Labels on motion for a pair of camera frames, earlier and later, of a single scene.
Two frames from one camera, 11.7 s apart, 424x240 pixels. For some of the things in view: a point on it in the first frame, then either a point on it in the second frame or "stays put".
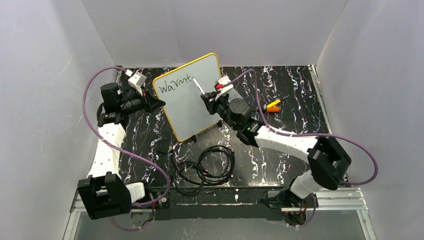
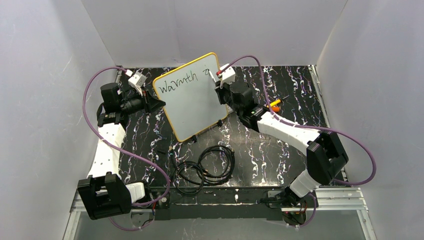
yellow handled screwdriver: (274, 103) stays put
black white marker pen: (202, 91) to (212, 76)
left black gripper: (147, 103) stays put
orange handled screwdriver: (273, 109) stays put
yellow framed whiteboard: (187, 114) stays put
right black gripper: (211, 100) to (221, 91)
